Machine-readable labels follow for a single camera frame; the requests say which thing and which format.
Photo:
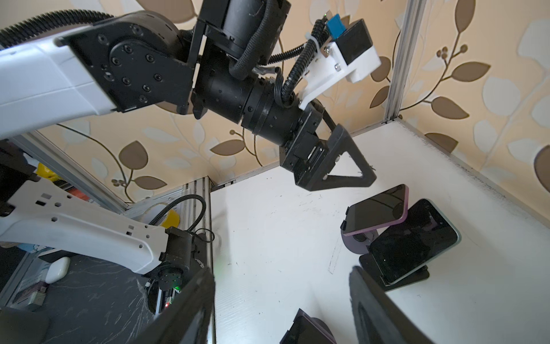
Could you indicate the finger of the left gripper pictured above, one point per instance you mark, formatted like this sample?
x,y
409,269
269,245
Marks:
x,y
335,163
320,113

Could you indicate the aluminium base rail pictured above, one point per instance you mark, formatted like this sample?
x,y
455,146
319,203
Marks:
x,y
139,298

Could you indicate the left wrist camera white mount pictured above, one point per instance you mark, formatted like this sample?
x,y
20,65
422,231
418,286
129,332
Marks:
x,y
348,54

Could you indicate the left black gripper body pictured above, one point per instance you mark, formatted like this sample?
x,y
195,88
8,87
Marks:
x,y
307,156

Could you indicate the black phone front left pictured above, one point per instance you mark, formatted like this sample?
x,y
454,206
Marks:
x,y
307,330

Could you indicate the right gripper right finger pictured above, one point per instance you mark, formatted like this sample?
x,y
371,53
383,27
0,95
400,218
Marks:
x,y
377,318

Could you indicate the black rectangular stand left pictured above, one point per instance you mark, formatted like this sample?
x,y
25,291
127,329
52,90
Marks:
x,y
391,281

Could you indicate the round purple stand far left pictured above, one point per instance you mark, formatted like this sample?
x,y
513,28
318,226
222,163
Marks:
x,y
359,244

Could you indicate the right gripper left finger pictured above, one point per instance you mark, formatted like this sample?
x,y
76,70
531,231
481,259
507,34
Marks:
x,y
187,319

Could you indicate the yellow tape roll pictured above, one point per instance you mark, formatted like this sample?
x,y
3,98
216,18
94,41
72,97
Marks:
x,y
171,219

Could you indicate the purple edged phone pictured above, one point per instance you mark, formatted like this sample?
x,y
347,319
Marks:
x,y
382,210

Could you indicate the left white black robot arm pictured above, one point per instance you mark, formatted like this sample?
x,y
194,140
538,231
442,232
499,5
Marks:
x,y
76,63

